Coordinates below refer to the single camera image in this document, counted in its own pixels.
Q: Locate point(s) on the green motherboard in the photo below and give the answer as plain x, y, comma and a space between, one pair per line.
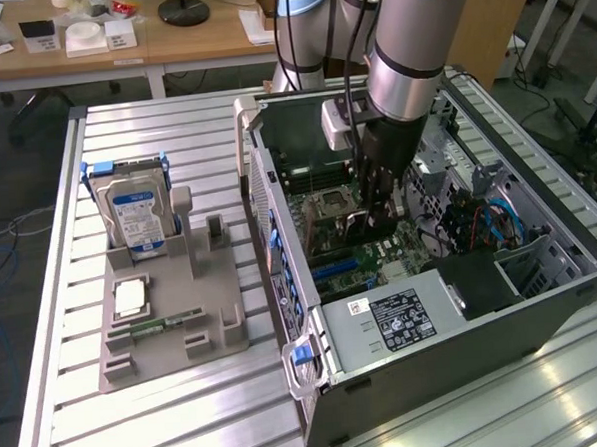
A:
385, 256

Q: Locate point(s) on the white box with tape roll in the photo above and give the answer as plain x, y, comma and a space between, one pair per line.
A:
86, 44

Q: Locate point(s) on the metal CPU socket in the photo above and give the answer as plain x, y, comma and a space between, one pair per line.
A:
334, 199

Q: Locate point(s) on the white table frame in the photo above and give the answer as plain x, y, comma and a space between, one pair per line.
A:
576, 13

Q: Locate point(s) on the brown cardboard box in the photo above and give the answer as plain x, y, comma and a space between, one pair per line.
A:
267, 0

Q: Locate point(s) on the grey metal disk bay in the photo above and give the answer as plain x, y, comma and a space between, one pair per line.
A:
536, 266

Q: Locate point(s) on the black RAM slot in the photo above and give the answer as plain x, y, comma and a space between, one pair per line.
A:
321, 177
321, 181
322, 188
321, 185

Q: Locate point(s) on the perforated metal disk bay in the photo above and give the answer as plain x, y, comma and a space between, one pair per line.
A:
441, 176

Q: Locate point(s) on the silver hard disk blue label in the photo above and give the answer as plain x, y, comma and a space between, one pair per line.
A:
135, 212

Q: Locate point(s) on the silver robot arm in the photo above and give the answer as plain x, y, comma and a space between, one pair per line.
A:
406, 77

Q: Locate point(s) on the silver chipset heatsink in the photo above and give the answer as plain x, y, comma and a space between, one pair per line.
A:
397, 271

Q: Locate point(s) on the white box black lid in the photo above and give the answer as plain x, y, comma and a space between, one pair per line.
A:
38, 42

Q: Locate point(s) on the beige tape roll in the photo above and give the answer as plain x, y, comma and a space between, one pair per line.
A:
61, 0

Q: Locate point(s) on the black round lamp base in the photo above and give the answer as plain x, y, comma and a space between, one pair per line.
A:
182, 13

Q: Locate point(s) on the red packet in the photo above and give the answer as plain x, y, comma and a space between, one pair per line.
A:
123, 8

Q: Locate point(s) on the grey printed parts rack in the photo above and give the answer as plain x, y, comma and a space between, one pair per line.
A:
182, 299

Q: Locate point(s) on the silver CPU chip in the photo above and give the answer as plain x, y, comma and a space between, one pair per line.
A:
130, 297

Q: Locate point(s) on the grey power supply unit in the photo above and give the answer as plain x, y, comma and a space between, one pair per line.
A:
408, 308

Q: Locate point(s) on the white paper stack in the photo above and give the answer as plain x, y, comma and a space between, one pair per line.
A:
258, 30

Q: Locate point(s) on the blue expansion slot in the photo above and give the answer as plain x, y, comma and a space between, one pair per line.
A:
334, 269

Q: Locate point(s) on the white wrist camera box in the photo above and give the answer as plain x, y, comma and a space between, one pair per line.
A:
336, 126

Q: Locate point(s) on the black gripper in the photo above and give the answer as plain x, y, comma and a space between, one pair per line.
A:
392, 148

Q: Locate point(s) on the dark grey PC case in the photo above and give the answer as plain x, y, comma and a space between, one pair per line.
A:
437, 376

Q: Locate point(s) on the green RAM stick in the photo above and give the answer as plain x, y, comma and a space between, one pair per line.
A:
158, 323

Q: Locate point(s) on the black floor stand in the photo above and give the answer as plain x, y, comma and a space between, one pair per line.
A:
573, 114

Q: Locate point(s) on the plain white box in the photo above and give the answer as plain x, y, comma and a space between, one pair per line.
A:
121, 37

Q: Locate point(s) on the wooden desk white frame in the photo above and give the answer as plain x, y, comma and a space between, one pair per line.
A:
194, 39

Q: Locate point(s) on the hard drive in blue caddy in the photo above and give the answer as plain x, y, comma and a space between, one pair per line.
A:
103, 168

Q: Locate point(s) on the black office chair base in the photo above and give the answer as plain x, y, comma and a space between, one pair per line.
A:
34, 104

